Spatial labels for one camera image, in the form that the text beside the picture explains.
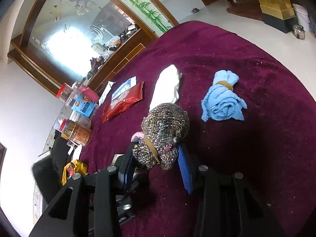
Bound light blue towel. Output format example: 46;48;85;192
201;70;248;122

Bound white sock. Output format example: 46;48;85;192
149;65;183;111

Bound white bucket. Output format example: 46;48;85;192
292;4;310;31

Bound wooden mirror cabinet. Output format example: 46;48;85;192
7;0;179;97

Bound brown knitted hat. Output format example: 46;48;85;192
132;104;190;170

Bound red foil packet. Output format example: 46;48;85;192
101;81;145;123

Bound golden pillar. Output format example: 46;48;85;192
248;0;300;34

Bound yellow bag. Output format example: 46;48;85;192
62;160;88;185

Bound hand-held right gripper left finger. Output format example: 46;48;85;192
29;144;136;237

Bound glass jar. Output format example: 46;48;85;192
292;24;306;40

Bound blue and white packet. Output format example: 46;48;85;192
110;76;137;109

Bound black box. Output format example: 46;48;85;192
32;150;68;203

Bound clear jar with red lid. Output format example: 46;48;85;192
56;83;75;103

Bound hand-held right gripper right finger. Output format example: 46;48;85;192
178;144;284;237

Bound red-lidded jar with orange label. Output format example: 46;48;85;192
60;118;92;147

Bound clear jar with blue label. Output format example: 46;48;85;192
66;85;100;118

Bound white paper leaflets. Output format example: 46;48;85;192
99;81;114;105

